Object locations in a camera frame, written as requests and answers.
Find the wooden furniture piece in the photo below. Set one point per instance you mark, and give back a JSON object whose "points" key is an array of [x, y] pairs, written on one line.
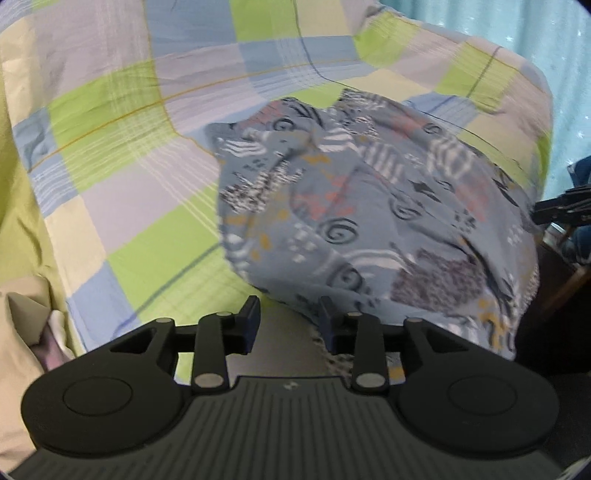
{"points": [[565, 286]]}

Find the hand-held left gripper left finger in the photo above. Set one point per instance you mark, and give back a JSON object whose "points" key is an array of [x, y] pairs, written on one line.
{"points": [[252, 324]]}

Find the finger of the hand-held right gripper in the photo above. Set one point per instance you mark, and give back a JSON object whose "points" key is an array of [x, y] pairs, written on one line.
{"points": [[570, 206]]}

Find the beige cloth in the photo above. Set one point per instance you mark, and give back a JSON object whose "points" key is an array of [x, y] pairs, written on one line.
{"points": [[21, 350]]}

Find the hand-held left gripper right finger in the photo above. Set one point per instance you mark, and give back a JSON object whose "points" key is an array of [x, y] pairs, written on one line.
{"points": [[326, 324]]}

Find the checkered bed sheet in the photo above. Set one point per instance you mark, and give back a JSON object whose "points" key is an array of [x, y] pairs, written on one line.
{"points": [[138, 152]]}

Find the blue patterned garment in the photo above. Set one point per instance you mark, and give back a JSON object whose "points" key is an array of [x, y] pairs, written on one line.
{"points": [[369, 221]]}

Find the yellow-green bed cover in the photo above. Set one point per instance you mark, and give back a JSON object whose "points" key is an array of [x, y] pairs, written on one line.
{"points": [[23, 221]]}

